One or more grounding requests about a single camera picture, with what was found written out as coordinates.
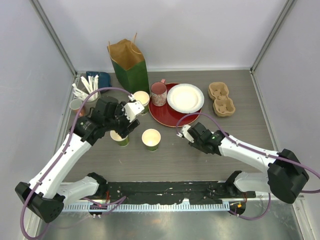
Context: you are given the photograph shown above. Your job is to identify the purple cable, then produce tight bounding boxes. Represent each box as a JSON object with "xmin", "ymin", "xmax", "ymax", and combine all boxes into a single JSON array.
[
  {"xmin": 19, "ymin": 87, "xmax": 136, "ymax": 240},
  {"xmin": 175, "ymin": 112, "xmax": 320, "ymax": 221}
]

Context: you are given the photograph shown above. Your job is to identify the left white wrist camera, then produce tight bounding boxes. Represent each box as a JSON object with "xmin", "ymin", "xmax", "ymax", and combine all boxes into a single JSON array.
[{"xmin": 123, "ymin": 94, "xmax": 145, "ymax": 123}]

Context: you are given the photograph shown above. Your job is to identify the pink floral mug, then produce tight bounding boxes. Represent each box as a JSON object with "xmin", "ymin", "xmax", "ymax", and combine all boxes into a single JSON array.
[{"xmin": 150, "ymin": 79, "xmax": 167, "ymax": 107}]

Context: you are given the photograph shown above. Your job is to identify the small pink paper cup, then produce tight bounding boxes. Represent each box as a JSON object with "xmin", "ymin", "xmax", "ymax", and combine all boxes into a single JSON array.
[{"xmin": 69, "ymin": 98, "xmax": 85, "ymax": 116}]

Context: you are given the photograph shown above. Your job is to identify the brown cardboard cup carrier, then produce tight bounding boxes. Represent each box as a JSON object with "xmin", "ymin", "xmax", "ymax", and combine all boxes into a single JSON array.
[{"xmin": 208, "ymin": 82, "xmax": 236, "ymax": 117}]

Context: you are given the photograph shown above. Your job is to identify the red round tray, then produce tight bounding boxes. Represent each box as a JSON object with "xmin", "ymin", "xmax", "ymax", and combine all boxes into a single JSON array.
[{"xmin": 148, "ymin": 83, "xmax": 200, "ymax": 128}]

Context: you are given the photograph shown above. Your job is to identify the blue cloth pouch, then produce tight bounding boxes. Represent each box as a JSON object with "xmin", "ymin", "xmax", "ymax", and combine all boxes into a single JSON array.
[{"xmin": 86, "ymin": 71, "xmax": 112, "ymax": 89}]

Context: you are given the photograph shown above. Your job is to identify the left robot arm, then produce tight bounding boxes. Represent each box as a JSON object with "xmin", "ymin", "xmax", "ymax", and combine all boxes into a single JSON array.
[{"xmin": 15, "ymin": 97, "xmax": 145, "ymax": 223}]

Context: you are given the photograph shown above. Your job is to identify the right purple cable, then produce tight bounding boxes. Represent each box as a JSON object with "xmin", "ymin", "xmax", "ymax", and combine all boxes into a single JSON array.
[{"xmin": 175, "ymin": 112, "xmax": 320, "ymax": 221}]

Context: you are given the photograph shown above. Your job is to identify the white plastic cutlery bundle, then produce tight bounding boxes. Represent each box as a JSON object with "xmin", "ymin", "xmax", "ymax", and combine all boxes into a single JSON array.
[{"xmin": 72, "ymin": 75, "xmax": 99, "ymax": 101}]

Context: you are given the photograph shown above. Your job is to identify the green paper cups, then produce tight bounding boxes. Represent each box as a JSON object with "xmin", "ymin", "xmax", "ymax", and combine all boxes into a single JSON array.
[{"xmin": 133, "ymin": 91, "xmax": 150, "ymax": 115}]

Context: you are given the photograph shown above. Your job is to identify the white paper plate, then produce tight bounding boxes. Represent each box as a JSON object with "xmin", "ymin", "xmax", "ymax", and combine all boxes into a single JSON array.
[{"xmin": 166, "ymin": 83, "xmax": 205, "ymax": 114}]

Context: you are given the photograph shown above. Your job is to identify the green paper cup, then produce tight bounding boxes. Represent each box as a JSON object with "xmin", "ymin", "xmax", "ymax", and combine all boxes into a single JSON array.
[
  {"xmin": 141, "ymin": 128, "xmax": 161, "ymax": 152},
  {"xmin": 109, "ymin": 130, "xmax": 130, "ymax": 147}
]

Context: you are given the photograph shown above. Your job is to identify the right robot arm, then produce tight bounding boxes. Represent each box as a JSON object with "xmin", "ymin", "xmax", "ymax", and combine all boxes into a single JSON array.
[{"xmin": 180, "ymin": 122, "xmax": 309, "ymax": 204}]

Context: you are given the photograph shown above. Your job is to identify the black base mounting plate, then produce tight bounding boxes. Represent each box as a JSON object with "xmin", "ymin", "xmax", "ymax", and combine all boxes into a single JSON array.
[{"xmin": 88, "ymin": 181, "xmax": 256, "ymax": 205}]

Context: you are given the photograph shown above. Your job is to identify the white slotted cable duct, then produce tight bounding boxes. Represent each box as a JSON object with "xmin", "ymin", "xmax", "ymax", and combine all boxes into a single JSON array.
[{"xmin": 62, "ymin": 200, "xmax": 230, "ymax": 214}]

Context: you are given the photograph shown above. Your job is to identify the green brown paper bag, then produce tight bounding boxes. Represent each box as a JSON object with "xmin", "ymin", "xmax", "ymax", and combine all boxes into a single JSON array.
[{"xmin": 107, "ymin": 36, "xmax": 150, "ymax": 94}]

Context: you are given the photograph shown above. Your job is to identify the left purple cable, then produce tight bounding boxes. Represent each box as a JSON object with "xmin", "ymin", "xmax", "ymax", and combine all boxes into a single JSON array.
[{"xmin": 19, "ymin": 87, "xmax": 136, "ymax": 240}]

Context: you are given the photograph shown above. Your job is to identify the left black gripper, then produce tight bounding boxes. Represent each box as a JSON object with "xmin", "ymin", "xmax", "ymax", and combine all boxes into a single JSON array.
[{"xmin": 104, "ymin": 101, "xmax": 140, "ymax": 138}]

